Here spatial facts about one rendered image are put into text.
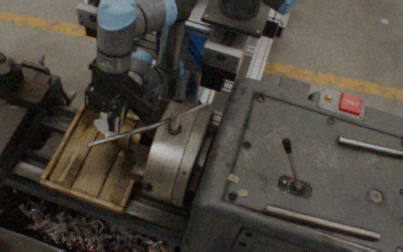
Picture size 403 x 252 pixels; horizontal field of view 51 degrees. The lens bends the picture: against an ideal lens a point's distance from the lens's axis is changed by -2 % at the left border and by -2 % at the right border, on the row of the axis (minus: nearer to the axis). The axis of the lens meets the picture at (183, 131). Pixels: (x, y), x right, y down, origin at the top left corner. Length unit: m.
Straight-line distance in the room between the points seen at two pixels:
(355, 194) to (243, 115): 0.36
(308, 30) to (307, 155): 2.26
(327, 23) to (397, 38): 0.55
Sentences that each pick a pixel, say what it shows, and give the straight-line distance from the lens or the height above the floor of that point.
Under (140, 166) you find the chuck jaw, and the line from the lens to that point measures 1.24.
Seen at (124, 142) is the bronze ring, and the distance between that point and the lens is 1.30.
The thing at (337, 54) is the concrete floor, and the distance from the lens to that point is 3.28.
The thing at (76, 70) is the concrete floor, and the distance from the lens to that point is 2.91.
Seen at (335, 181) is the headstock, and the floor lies 1.26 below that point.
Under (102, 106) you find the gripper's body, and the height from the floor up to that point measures 1.41.
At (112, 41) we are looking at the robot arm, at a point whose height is 1.58.
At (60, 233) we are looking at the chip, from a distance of 1.77.
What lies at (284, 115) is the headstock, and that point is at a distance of 1.22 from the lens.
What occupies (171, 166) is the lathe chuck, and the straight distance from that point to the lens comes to 1.15.
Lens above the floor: 2.22
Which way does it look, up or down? 59 degrees down
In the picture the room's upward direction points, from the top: 8 degrees clockwise
